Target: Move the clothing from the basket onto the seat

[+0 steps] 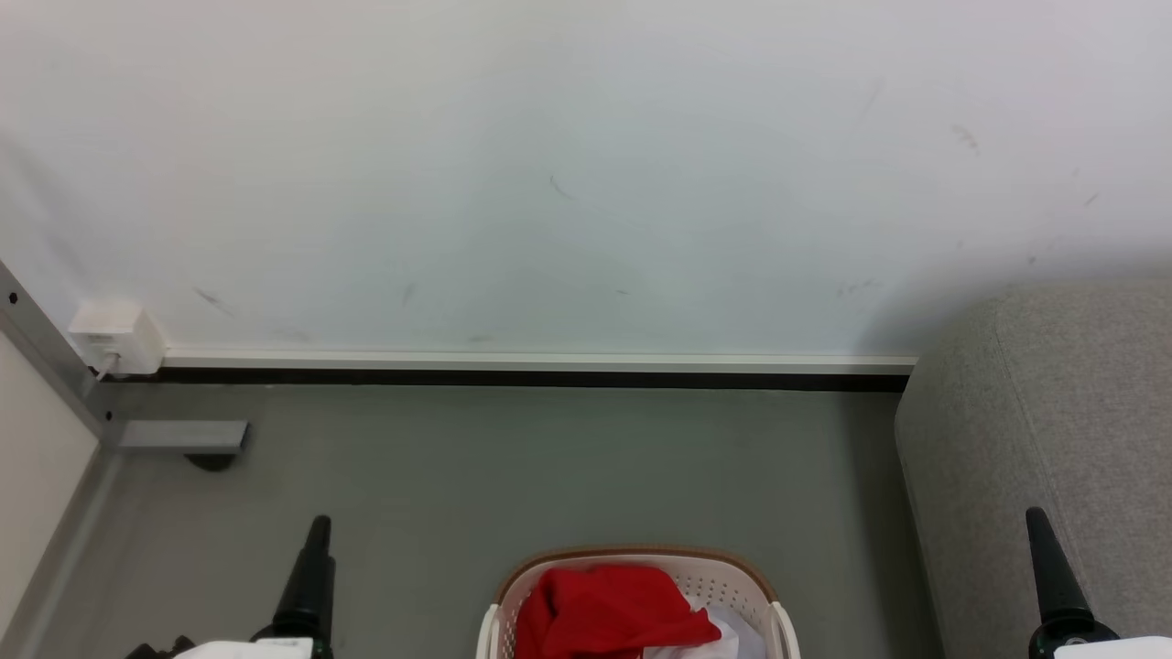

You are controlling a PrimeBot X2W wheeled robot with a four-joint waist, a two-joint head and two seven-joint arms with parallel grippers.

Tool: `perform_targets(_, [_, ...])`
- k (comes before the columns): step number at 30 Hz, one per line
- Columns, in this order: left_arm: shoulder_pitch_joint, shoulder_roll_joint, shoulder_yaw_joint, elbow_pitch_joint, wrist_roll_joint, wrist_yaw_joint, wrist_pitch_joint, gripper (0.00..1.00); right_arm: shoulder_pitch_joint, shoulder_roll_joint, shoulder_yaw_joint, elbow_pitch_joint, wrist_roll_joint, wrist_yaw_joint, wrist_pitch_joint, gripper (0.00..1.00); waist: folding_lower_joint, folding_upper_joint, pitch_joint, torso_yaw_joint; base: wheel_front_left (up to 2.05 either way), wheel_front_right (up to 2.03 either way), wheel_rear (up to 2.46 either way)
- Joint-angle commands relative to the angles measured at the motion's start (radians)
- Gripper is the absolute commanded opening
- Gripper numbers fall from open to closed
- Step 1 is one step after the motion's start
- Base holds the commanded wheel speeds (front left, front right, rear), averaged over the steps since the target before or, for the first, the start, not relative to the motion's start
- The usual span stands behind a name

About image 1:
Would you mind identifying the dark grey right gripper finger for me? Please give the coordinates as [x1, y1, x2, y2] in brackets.
[1025, 506, 1068, 625]
[1035, 506, 1095, 625]

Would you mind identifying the grey metal frame foot bar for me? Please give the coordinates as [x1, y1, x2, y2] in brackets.
[117, 420, 249, 455]

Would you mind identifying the white wall power box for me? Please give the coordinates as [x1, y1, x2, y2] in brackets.
[68, 300, 167, 376]

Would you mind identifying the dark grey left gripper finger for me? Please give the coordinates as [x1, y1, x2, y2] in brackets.
[308, 516, 337, 642]
[272, 516, 321, 639]

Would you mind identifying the grey fabric sofa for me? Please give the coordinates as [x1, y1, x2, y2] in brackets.
[895, 282, 1172, 659]

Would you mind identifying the red garment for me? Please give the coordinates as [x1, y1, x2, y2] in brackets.
[515, 565, 722, 659]

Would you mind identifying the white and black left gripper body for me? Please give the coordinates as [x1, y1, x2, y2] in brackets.
[174, 622, 334, 659]

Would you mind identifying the white garment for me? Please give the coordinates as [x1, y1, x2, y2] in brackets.
[641, 604, 766, 659]

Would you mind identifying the white and black baseboard strip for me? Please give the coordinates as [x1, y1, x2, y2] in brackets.
[151, 348, 918, 394]

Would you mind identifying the cream perforated plastic laundry basket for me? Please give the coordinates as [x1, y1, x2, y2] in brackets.
[476, 546, 802, 659]

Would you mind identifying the grey metal frame post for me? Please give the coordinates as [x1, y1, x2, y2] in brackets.
[0, 261, 120, 448]

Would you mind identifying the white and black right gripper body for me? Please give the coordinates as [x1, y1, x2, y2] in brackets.
[1027, 615, 1172, 659]

